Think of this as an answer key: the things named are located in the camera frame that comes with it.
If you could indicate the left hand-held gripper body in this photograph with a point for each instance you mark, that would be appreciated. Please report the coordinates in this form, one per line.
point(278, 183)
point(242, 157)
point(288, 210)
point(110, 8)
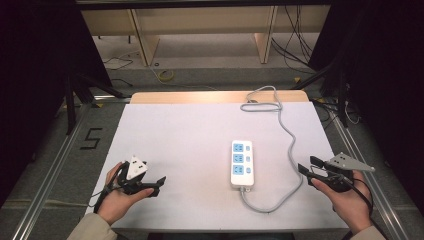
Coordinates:
point(136, 168)

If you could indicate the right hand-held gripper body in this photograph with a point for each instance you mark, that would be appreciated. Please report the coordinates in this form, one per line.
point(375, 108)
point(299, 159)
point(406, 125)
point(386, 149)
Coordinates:
point(336, 181)

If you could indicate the white power strip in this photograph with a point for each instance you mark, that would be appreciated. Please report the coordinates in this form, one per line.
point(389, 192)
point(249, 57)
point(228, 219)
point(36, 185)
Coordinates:
point(242, 176)

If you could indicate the person's right hand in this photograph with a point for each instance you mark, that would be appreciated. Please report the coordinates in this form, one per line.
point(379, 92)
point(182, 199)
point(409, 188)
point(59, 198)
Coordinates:
point(353, 206)

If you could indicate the person's left hand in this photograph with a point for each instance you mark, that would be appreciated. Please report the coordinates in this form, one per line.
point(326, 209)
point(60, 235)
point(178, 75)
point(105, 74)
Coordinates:
point(115, 203)

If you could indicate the white board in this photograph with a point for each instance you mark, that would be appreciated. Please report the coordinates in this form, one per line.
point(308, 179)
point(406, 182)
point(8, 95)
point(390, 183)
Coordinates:
point(186, 150)

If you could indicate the black metal stand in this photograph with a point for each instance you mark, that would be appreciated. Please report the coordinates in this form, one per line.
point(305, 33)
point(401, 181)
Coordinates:
point(100, 87)
point(341, 93)

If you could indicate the yellow tape roll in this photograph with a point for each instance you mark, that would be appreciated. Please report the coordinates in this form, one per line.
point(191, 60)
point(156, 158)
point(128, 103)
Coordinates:
point(166, 76)

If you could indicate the dark curtain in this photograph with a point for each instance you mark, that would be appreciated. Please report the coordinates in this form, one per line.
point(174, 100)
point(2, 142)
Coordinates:
point(386, 83)
point(33, 83)

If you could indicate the light wooden bench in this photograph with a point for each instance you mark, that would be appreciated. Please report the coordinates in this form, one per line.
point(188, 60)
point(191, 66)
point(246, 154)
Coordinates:
point(206, 18)

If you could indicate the aluminium floor rail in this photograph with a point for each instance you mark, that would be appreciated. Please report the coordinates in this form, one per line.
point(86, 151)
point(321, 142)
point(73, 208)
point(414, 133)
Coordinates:
point(50, 173)
point(373, 186)

